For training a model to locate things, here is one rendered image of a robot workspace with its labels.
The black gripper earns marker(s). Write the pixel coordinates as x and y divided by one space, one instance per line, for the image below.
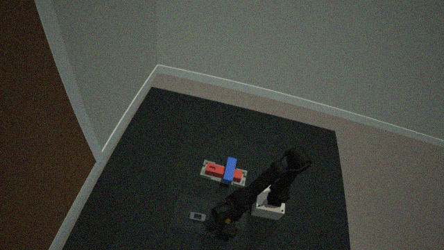
230 230

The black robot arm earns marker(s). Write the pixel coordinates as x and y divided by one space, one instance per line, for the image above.
298 161

